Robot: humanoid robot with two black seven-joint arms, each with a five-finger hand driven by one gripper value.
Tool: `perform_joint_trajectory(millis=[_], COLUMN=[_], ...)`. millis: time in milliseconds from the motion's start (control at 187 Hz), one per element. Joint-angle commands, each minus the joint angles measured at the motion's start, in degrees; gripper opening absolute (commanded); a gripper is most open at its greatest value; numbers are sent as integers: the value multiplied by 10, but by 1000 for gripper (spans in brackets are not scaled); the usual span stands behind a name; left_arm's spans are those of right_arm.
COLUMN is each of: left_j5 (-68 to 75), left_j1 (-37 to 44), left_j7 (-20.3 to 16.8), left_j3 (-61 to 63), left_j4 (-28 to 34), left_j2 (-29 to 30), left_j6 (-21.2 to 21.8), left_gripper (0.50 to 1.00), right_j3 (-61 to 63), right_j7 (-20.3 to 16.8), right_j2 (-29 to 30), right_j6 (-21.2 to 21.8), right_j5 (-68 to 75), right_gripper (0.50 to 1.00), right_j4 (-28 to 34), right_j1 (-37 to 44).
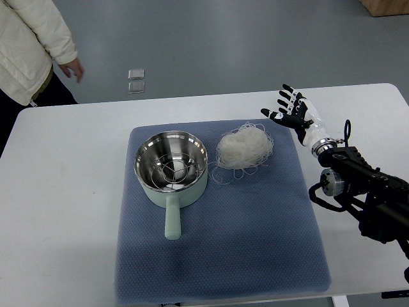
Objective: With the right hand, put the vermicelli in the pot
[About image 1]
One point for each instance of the lower metal floor plate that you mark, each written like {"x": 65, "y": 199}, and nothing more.
{"x": 136, "y": 87}

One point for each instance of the blue grey table mat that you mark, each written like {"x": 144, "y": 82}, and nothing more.
{"x": 250, "y": 236}

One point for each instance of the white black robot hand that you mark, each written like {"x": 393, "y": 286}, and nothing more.
{"x": 298, "y": 113}

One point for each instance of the mint green steel pot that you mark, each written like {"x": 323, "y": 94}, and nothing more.
{"x": 173, "y": 143}

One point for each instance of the person's bare hand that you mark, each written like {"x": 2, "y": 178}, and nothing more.
{"x": 73, "y": 68}

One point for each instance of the person in white jacket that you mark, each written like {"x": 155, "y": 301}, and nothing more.
{"x": 34, "y": 37}

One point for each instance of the wire steaming rack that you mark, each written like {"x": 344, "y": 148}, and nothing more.
{"x": 173, "y": 173}

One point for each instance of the wooden box corner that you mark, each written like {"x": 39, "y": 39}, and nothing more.
{"x": 385, "y": 8}

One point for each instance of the upper metal floor plate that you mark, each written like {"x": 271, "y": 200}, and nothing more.
{"x": 136, "y": 73}

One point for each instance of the white vermicelli bundle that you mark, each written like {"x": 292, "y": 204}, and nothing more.
{"x": 240, "y": 153}

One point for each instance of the metal floor plate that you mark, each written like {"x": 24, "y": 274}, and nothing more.
{"x": 136, "y": 73}
{"x": 136, "y": 87}

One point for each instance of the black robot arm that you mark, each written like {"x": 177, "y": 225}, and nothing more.
{"x": 378, "y": 201}

